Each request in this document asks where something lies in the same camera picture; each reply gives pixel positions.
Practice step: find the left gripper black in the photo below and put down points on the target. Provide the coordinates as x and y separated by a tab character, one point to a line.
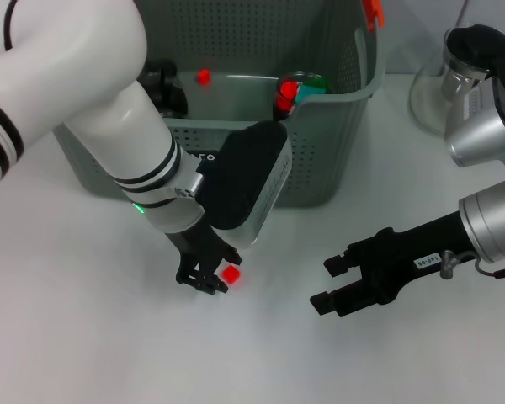
202	248

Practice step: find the bright red toy brick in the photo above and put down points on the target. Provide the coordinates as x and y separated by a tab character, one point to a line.
286	94

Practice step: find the small orange-red notched brick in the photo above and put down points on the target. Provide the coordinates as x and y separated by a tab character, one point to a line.
204	77

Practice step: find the grey-green perforated storage bin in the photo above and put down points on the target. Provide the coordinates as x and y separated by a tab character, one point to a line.
320	168

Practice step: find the right gripper silver plug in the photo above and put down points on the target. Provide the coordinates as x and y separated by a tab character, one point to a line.
448	265

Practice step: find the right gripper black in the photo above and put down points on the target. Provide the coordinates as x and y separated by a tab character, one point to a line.
416	252

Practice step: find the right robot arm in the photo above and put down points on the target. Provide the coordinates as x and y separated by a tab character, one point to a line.
492	223

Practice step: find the teal square toy plate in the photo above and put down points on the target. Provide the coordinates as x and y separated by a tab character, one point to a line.
305	92

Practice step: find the small red square brick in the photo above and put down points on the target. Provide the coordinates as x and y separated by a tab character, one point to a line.
230	274

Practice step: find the glass coffee pot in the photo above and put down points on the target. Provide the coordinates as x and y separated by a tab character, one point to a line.
458	76

